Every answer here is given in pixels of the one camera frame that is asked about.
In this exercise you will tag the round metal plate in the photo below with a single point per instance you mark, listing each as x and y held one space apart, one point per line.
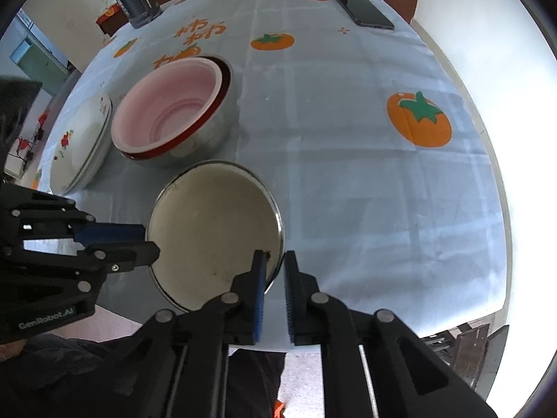
209 226

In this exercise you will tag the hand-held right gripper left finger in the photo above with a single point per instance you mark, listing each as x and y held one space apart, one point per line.
260 305

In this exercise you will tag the red bowl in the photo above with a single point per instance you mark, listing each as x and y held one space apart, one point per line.
150 156

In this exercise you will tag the green door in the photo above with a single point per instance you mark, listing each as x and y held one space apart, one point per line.
35 61

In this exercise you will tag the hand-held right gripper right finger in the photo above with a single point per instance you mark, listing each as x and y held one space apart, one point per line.
289 305

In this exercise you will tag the pink plastic basin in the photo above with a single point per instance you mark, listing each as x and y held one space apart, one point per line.
174 100

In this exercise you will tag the black smartphone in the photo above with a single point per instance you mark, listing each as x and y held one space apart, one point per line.
363 12

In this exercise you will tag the dark wooden chair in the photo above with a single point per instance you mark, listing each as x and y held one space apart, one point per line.
470 348

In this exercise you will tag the white plate with red flower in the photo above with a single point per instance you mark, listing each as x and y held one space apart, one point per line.
78 148

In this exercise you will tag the persimmon printed tablecloth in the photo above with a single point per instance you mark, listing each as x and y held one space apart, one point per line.
348 183

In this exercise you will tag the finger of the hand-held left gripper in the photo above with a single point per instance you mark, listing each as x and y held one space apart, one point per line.
113 233
130 254

